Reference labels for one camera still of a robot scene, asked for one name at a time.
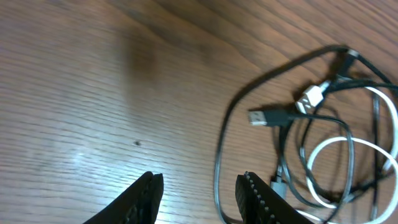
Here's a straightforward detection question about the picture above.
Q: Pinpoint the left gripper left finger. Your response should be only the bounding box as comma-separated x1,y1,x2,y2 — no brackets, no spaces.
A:
84,171,164,224

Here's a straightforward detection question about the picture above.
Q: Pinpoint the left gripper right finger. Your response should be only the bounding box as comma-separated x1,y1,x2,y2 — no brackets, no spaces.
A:
235,172,313,224

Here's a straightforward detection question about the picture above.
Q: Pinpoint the black USB cable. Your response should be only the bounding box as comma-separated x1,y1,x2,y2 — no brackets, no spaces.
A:
247,108,357,224
213,45,398,224

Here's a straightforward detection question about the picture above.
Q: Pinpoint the white USB cable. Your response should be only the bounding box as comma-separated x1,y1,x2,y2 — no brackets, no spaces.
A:
292,79,398,224

